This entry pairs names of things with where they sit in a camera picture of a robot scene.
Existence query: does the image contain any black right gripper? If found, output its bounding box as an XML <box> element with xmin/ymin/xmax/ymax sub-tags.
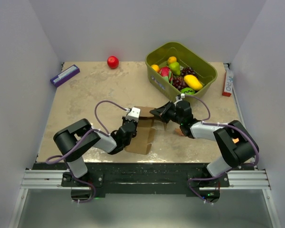
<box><xmin>151</xmin><ymin>101</ymin><xmax>184</xmax><ymax>125</ymax></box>

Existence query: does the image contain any brown cardboard paper box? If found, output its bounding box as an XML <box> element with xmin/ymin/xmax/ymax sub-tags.
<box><xmin>124</xmin><ymin>106</ymin><xmax>158</xmax><ymax>155</ymax></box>

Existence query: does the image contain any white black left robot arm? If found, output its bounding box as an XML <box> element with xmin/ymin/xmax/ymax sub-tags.
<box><xmin>46</xmin><ymin>116</ymin><xmax>138</xmax><ymax>186</ymax></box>

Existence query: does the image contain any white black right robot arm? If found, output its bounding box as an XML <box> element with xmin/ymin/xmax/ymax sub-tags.
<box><xmin>150</xmin><ymin>100</ymin><xmax>259</xmax><ymax>188</ymax></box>

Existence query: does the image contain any red white toothpaste box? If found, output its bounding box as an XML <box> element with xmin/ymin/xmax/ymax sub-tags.
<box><xmin>222</xmin><ymin>69</ymin><xmax>234</xmax><ymax>97</ymax></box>

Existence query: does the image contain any purple rectangular box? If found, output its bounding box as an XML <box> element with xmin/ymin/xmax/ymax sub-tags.
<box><xmin>50</xmin><ymin>65</ymin><xmax>80</xmax><ymax>88</ymax></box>

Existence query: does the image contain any pink ice cream toy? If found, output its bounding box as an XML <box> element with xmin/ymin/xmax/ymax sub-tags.
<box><xmin>174</xmin><ymin>128</ymin><xmax>183</xmax><ymax>136</ymax></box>

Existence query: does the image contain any red grape bunch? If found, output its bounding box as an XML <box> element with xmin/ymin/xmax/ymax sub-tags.
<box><xmin>172</xmin><ymin>76</ymin><xmax>188</xmax><ymax>91</ymax></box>

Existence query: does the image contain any pink dragon fruit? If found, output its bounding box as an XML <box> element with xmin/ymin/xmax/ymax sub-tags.
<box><xmin>159</xmin><ymin>66</ymin><xmax>173</xmax><ymax>84</ymax></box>

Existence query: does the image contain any yellow mango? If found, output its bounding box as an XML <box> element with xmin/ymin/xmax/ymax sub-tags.
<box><xmin>184</xmin><ymin>75</ymin><xmax>203</xmax><ymax>91</ymax></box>

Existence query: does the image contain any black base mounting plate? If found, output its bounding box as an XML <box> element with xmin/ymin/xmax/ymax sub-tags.
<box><xmin>61</xmin><ymin>162</ymin><xmax>255</xmax><ymax>199</ymax></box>

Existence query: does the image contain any yellow orange fruit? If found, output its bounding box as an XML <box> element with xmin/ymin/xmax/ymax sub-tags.
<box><xmin>151</xmin><ymin>64</ymin><xmax>160</xmax><ymax>73</ymax></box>

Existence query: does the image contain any green pear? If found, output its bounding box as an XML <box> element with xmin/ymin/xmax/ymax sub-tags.
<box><xmin>169</xmin><ymin>62</ymin><xmax>181</xmax><ymax>76</ymax></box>

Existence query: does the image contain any dark purple grape bunch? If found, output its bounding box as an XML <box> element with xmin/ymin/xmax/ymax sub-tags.
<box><xmin>180</xmin><ymin>67</ymin><xmax>196</xmax><ymax>77</ymax></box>

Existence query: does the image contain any green plastic tub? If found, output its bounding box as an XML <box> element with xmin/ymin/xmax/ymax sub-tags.
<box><xmin>145</xmin><ymin>42</ymin><xmax>217</xmax><ymax>100</ymax></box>

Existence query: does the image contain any red apple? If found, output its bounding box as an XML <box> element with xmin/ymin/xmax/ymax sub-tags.
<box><xmin>107</xmin><ymin>56</ymin><xmax>119</xmax><ymax>69</ymax></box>

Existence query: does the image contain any round yellow orange sponge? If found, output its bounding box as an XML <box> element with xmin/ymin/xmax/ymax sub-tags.
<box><xmin>232</xmin><ymin>138</ymin><xmax>239</xmax><ymax>143</ymax></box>

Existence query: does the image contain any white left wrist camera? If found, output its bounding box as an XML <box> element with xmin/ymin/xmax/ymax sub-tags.
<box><xmin>125</xmin><ymin>107</ymin><xmax>141</xmax><ymax>122</ymax></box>

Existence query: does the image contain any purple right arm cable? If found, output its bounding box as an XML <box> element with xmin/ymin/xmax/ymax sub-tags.
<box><xmin>184</xmin><ymin>95</ymin><xmax>261</xmax><ymax>205</ymax></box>

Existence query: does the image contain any aluminium front rail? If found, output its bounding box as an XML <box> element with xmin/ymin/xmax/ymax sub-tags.
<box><xmin>20</xmin><ymin>170</ymin><xmax>271</xmax><ymax>190</ymax></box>

